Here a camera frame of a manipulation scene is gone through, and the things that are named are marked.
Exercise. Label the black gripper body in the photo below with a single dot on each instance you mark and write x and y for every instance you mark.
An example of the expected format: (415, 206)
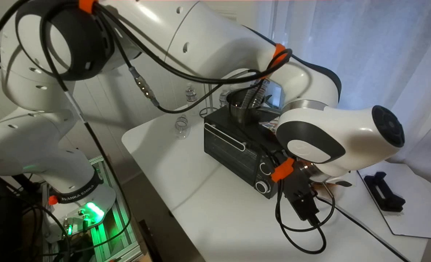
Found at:
(304, 201)

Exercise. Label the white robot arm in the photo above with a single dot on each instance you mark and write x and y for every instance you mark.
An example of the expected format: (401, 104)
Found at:
(201, 44)

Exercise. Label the white-rimmed oven dial plain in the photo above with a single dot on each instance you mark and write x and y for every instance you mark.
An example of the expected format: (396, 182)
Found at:
(260, 187)

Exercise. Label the white-rimmed oven dial with scale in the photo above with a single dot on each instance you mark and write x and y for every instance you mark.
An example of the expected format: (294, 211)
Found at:
(265, 168)

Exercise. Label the black toaster oven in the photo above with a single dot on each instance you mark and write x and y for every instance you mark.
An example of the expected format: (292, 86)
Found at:
(234, 146)

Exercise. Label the metal pot on oven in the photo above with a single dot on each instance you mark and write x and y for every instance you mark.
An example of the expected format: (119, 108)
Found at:
(253, 99)

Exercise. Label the black plastic clamp holder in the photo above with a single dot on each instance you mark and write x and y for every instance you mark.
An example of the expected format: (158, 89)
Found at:
(383, 191)

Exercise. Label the white flat board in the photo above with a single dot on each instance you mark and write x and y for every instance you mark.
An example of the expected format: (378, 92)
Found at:
(409, 209)

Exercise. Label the clear plastic container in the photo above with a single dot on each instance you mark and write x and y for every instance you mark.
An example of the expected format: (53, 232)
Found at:
(182, 127)

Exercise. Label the green-lit robot control stand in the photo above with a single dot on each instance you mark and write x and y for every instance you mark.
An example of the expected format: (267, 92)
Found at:
(85, 219)

